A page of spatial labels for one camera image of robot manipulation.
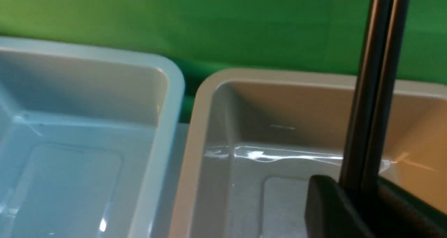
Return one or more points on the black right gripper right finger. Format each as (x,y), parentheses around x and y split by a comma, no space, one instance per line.
(407,216)

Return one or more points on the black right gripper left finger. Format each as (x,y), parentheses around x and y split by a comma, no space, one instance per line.
(329,212)

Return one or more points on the black chopstick gold band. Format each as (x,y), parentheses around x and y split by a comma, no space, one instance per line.
(364,96)
(397,14)

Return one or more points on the brown plastic bin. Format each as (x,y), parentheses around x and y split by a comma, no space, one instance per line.
(256,137)

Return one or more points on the green backdrop cloth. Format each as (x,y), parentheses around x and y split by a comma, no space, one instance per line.
(204,36)

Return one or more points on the blue plastic bin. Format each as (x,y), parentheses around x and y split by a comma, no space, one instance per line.
(87,140)

